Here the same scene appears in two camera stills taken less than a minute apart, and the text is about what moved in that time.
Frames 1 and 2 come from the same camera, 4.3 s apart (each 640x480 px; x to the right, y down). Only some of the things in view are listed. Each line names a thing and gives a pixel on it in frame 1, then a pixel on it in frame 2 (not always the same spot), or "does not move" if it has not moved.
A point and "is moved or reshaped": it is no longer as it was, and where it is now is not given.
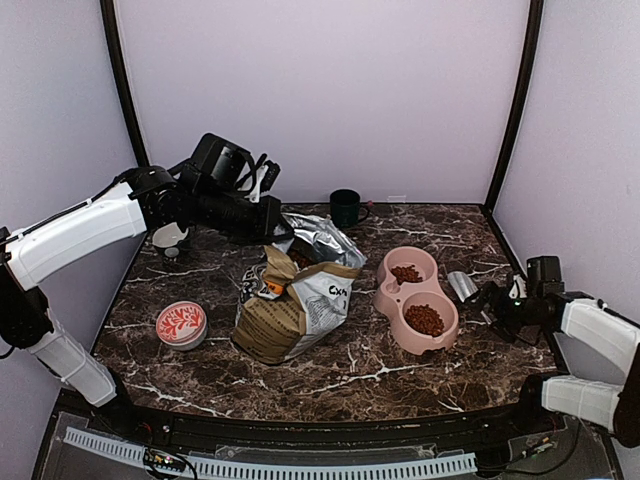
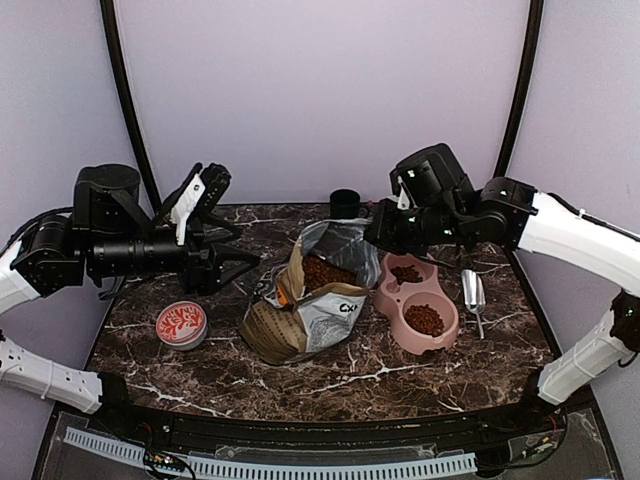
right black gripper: [505, 331] to [383, 232]
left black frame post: [116, 51] does not move
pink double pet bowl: [421, 314] does not move
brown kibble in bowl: [406, 274] does not move
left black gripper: [263, 230] to [206, 275]
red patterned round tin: [181, 324] does not move
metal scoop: [462, 284] is moved or reshaped
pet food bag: [299, 294] is moved or reshaped
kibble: [300, 258] to [318, 272]
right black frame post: [533, 33] does not move
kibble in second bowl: [425, 320] does not move
